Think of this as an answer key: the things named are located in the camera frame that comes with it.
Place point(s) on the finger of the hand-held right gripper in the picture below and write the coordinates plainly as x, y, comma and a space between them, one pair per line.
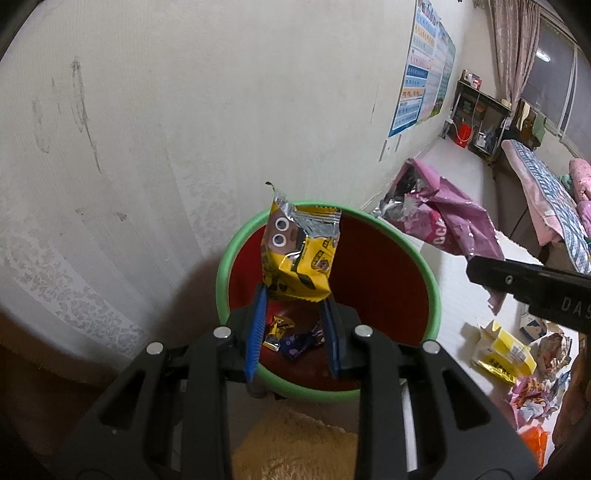
498, 277

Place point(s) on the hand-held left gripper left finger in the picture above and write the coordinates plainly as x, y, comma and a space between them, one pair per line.
255, 332

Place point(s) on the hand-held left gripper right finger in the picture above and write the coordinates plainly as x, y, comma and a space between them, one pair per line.
330, 337

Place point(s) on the white and blue carton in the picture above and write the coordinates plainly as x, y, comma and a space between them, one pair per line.
535, 325

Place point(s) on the yellow snack wrapper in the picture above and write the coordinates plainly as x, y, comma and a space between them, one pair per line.
300, 258

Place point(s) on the green-rimmed red bin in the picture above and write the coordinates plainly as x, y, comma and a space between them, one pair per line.
397, 277

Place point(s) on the small yellow candy wrapper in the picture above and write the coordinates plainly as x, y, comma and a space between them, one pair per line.
277, 330

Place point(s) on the purple candy wrapper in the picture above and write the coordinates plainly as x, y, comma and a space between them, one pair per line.
302, 344

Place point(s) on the crumpled brown wrapper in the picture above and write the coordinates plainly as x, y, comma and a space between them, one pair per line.
554, 355

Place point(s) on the pink bed sheet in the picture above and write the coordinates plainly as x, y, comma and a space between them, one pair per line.
547, 226

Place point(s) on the yellow carton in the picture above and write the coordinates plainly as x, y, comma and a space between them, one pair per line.
505, 353

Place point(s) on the large pink foil bag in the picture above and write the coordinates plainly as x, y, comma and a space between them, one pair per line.
443, 207

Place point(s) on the crumpled colourful wrapper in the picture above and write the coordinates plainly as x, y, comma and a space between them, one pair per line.
538, 397

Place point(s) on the blue plaid quilt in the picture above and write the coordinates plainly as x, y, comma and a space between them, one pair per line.
549, 189

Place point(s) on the beige fuzzy cushion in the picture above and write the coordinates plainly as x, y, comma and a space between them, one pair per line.
295, 447

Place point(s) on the pink blanket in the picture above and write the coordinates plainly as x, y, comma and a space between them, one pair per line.
581, 177

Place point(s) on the orange wrapper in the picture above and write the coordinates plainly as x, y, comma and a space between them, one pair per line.
533, 443

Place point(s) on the red bucket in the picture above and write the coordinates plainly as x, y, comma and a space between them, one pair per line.
463, 134

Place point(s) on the dark storage shelf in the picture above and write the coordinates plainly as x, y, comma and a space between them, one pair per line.
482, 120

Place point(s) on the window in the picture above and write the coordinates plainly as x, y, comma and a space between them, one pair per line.
561, 69

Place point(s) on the pink patterned curtain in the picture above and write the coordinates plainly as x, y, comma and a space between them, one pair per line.
515, 46

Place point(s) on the green-bottomed wall poster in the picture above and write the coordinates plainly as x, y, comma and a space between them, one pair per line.
443, 74

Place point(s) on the blue chart wall poster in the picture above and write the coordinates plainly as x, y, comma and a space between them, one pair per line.
413, 78

